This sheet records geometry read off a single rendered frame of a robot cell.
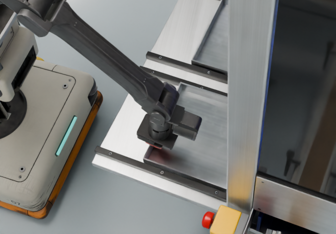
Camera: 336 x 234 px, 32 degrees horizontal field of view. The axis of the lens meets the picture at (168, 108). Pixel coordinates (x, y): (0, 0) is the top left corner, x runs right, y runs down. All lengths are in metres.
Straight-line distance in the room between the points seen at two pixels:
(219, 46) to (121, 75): 0.56
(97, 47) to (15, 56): 0.76
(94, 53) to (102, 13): 1.81
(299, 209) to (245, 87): 0.44
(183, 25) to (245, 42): 1.01
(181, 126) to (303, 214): 0.36
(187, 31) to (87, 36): 0.63
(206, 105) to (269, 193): 0.47
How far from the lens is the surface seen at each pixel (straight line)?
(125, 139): 1.67
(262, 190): 1.30
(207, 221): 1.41
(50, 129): 2.44
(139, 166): 1.60
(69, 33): 1.26
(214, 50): 1.80
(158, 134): 1.50
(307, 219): 1.36
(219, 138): 1.65
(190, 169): 1.61
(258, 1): 0.79
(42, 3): 1.24
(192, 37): 1.84
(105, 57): 1.29
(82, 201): 2.58
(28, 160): 2.40
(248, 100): 0.99
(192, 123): 1.43
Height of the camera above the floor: 2.34
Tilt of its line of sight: 59 degrees down
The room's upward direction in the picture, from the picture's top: 9 degrees counter-clockwise
